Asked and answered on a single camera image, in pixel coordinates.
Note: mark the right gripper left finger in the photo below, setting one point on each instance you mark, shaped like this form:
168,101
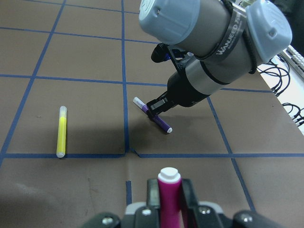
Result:
153,195

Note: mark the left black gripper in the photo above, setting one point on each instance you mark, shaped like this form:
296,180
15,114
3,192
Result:
180,91

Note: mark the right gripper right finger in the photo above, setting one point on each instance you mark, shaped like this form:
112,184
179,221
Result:
189,205

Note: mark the purple marker pen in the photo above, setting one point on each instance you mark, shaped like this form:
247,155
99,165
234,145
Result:
156,119

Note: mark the pink marker pen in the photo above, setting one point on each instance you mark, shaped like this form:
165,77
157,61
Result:
169,183

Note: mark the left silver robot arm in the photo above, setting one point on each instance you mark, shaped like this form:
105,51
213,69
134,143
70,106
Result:
211,43

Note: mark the yellow marker pen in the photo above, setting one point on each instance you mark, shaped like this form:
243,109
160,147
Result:
62,132

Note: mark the white keyboard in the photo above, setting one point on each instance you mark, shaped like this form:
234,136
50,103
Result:
295,59

